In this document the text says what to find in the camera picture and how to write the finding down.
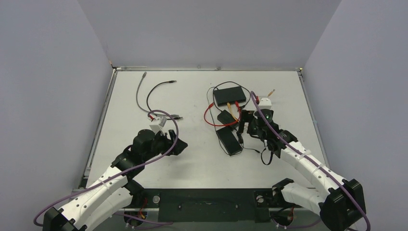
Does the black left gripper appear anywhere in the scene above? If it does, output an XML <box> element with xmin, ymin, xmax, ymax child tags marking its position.
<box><xmin>143</xmin><ymin>129</ymin><xmax>187</xmax><ymax>162</ymax></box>

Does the yellow ethernet cable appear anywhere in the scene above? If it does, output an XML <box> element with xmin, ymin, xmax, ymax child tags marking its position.
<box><xmin>226</xmin><ymin>89</ymin><xmax>276</xmax><ymax>122</ymax></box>

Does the ribbed black network switch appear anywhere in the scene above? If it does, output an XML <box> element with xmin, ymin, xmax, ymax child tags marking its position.
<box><xmin>216</xmin><ymin>127</ymin><xmax>242</xmax><ymax>156</ymax></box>

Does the black Mercury switch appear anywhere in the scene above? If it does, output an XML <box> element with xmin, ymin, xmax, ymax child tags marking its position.
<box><xmin>213</xmin><ymin>86</ymin><xmax>247</xmax><ymax>106</ymax></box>

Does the short black adapter cable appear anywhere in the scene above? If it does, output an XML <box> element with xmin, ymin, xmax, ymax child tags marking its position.
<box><xmin>236</xmin><ymin>132</ymin><xmax>275</xmax><ymax>166</ymax></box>

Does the red ethernet cable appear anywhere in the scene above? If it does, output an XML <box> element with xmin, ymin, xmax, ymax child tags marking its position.
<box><xmin>204</xmin><ymin>101</ymin><xmax>243</xmax><ymax>128</ymax></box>

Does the thin black barrel plug cable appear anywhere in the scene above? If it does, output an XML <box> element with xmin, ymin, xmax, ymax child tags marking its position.
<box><xmin>206</xmin><ymin>87</ymin><xmax>233</xmax><ymax>157</ymax></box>

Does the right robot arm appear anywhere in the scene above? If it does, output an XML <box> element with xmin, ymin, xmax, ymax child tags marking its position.
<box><xmin>238</xmin><ymin>109</ymin><xmax>367</xmax><ymax>231</ymax></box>

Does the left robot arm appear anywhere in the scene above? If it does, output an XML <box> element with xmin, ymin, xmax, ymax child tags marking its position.
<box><xmin>42</xmin><ymin>129</ymin><xmax>188</xmax><ymax>231</ymax></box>

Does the black power brick adapter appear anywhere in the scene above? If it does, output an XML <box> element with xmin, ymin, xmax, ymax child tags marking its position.
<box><xmin>217</xmin><ymin>110</ymin><xmax>239</xmax><ymax>129</ymax></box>

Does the black mains power cord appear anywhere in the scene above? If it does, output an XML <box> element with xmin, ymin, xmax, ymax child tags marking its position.
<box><xmin>213</xmin><ymin>81</ymin><xmax>252</xmax><ymax>109</ymax></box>

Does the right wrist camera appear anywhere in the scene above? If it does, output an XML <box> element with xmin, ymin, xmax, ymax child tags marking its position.
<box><xmin>257</xmin><ymin>97</ymin><xmax>272</xmax><ymax>110</ymax></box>

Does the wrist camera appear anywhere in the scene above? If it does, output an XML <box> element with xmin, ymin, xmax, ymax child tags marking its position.
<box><xmin>149</xmin><ymin>115</ymin><xmax>167</xmax><ymax>135</ymax></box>
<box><xmin>257</xmin><ymin>97</ymin><xmax>272</xmax><ymax>110</ymax></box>

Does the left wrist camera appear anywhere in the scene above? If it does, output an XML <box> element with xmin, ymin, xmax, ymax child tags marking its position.
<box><xmin>149</xmin><ymin>115</ymin><xmax>167</xmax><ymax>135</ymax></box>

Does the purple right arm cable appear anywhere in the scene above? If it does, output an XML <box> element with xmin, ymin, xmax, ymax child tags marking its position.
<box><xmin>250</xmin><ymin>91</ymin><xmax>371</xmax><ymax>231</ymax></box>

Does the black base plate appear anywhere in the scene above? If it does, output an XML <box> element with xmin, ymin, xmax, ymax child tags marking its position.
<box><xmin>134</xmin><ymin>188</ymin><xmax>290</xmax><ymax>222</ymax></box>

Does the black ethernet cable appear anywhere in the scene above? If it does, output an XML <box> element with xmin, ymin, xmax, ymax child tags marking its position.
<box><xmin>146</xmin><ymin>80</ymin><xmax>184</xmax><ymax>121</ymax></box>

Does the grey ethernet cable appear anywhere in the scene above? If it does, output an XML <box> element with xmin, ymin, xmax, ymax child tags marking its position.
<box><xmin>136</xmin><ymin>72</ymin><xmax>180</xmax><ymax>118</ymax></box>

